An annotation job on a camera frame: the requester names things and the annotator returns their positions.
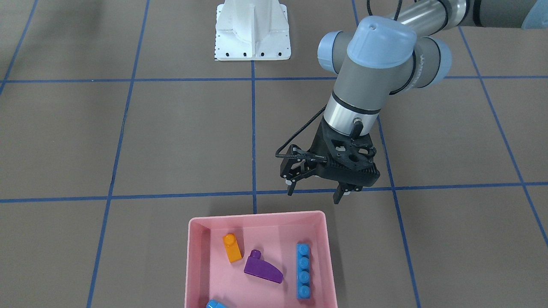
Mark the long blue studded block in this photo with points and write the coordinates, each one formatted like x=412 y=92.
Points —
x=303 y=276

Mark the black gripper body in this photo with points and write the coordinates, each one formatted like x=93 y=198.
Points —
x=317 y=146

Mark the small blue block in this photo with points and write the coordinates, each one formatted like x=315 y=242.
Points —
x=212 y=303

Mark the orange toy block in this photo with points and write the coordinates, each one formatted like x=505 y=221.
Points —
x=232 y=248

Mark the pink plastic box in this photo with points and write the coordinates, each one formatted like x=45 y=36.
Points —
x=272 y=260

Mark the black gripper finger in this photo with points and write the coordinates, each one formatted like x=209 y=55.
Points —
x=291 y=185
x=341 y=190

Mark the purple curved block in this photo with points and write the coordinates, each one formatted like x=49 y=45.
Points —
x=260 y=268

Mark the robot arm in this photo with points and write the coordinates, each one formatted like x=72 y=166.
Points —
x=387 y=55

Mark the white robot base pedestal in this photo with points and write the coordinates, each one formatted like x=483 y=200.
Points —
x=252 y=30

